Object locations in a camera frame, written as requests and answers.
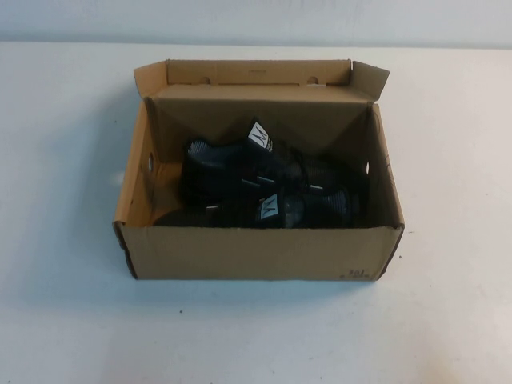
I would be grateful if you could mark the black mesh sneaker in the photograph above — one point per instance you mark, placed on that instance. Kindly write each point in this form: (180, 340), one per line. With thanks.
(208, 168)
(240, 216)

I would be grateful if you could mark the brown cardboard shoe box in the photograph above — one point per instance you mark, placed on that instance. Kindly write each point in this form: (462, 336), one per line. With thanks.
(260, 256)

